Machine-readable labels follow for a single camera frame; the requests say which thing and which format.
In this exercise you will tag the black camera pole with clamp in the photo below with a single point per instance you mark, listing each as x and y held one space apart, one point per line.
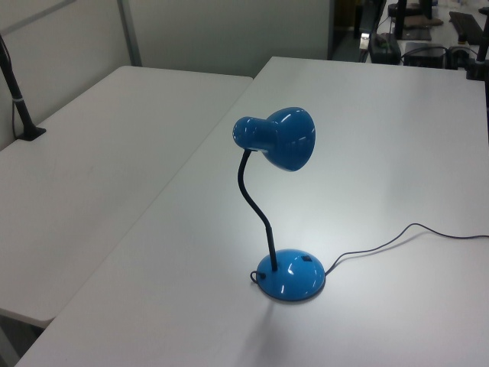
17 100

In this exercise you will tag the black rocker lamp switch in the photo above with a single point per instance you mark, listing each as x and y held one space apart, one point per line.
305 259

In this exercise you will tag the black electronics box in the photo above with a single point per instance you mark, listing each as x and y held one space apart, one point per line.
424 57

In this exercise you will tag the black clamp with pole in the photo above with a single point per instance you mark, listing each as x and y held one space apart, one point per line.
478 65

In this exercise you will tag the blue gooseneck desk lamp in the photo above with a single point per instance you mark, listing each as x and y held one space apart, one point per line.
294 141

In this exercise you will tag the black upright stand pole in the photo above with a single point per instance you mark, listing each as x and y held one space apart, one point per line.
400 19

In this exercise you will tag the black power strip box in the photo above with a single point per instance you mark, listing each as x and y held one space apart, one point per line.
386 47

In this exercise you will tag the small silver metal bracket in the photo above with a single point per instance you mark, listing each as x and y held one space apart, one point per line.
364 41

